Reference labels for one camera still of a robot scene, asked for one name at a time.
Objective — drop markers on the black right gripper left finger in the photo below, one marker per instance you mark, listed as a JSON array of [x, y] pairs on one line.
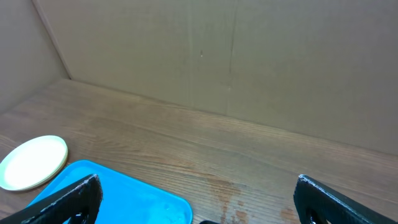
[[78, 202]]

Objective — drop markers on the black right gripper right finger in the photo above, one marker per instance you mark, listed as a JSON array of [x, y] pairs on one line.
[[315, 202]]

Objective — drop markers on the light blue plate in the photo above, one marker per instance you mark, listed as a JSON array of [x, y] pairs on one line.
[[33, 163]]

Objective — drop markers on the teal plastic tray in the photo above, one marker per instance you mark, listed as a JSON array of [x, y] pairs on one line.
[[125, 199]]

